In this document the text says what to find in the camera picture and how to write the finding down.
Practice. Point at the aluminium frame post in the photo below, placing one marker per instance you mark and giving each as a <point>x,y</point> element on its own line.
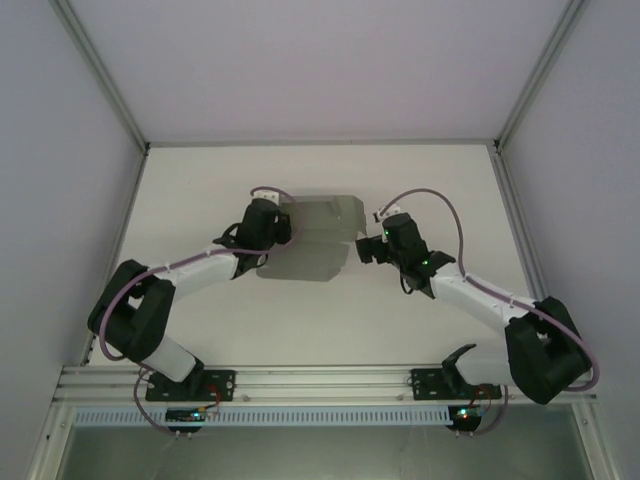
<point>536,75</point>
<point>111,85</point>

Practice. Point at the left circuit board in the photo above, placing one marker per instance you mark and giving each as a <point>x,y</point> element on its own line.
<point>185,415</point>

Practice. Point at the right circuit board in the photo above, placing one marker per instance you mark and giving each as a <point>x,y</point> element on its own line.
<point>467,414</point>

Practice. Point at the grey paper box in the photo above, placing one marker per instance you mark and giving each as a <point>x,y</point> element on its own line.
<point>320,260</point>

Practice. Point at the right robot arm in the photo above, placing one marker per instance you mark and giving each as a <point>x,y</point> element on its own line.
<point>535,370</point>

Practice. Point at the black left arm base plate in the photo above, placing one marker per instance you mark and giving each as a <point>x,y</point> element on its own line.
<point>222,385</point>

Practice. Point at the grey metal sheet panel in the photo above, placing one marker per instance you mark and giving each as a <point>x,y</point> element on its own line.
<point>320,455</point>

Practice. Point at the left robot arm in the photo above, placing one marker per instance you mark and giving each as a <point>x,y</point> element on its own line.
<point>200,272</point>

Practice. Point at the aluminium frame leg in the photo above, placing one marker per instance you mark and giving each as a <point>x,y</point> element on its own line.
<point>47,445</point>
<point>597,445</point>

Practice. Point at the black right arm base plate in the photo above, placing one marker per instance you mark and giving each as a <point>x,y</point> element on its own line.
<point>425,382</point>

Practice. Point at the circuit board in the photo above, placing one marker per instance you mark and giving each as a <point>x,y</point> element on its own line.
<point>185,415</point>
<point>467,414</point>

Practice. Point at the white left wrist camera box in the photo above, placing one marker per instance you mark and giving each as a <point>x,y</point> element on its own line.
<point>267,199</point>

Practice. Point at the aluminium table side rail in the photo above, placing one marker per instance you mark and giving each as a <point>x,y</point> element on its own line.
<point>520,235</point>
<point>131,200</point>

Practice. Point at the aluminium mounting rail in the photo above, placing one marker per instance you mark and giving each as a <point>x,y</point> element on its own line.
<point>320,382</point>

